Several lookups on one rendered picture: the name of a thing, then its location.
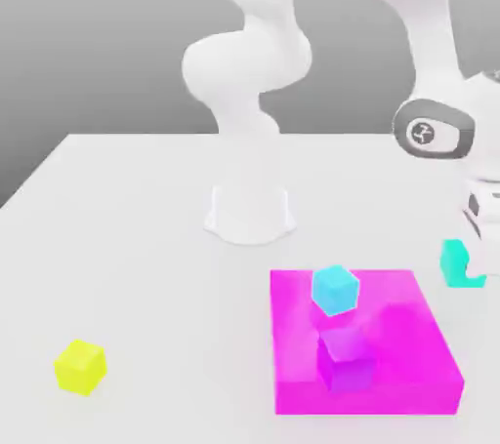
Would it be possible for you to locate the small cyan cube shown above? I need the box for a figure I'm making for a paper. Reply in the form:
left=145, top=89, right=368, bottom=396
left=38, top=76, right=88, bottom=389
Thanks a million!
left=311, top=264, right=361, bottom=317

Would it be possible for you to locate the large magenta box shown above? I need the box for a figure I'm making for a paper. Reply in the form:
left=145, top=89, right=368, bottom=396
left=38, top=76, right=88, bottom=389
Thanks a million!
left=269, top=268, right=466, bottom=417

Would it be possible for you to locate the small purple cube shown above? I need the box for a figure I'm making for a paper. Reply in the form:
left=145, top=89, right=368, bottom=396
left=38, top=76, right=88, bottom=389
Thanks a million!
left=315, top=324, right=379, bottom=393

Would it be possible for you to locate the small teal cube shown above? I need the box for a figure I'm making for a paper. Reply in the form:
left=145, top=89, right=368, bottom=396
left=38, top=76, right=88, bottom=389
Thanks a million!
left=439, top=238, right=488, bottom=290

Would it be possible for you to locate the small yellow cube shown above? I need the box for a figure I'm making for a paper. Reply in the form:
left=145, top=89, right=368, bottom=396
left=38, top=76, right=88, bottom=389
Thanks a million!
left=53, top=339, right=108, bottom=398

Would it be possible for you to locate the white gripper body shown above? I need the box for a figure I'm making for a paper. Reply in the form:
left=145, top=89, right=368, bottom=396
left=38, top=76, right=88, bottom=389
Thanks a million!
left=462, top=208, right=500, bottom=277

